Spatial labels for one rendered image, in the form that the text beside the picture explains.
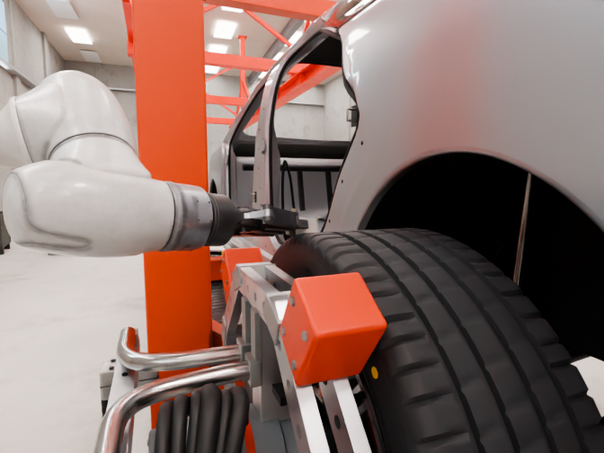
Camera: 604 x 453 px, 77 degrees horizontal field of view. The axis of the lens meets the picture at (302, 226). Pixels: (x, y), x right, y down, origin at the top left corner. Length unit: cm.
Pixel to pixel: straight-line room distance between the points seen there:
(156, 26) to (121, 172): 62
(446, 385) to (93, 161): 43
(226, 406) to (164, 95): 76
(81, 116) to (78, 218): 15
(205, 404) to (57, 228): 22
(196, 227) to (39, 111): 22
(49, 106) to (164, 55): 51
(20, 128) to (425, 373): 51
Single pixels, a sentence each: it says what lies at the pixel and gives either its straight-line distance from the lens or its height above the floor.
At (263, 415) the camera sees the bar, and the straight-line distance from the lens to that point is 61.
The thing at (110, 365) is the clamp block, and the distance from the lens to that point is 76.
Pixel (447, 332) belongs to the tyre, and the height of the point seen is 110.
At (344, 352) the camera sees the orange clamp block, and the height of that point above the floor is 110.
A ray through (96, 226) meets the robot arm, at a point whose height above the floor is 121.
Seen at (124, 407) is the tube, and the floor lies 101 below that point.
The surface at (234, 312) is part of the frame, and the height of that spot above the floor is 102.
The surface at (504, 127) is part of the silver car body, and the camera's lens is 65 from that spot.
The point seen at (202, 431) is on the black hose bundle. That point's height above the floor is 103.
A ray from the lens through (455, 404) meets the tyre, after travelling 41.
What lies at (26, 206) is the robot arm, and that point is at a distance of 43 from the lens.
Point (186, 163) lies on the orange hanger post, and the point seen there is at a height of 131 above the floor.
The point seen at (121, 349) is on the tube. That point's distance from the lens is 65.
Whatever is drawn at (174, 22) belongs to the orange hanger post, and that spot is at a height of 163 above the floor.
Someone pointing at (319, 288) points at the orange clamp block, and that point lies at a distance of 37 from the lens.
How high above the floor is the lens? 125
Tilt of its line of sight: 6 degrees down
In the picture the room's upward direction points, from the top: straight up
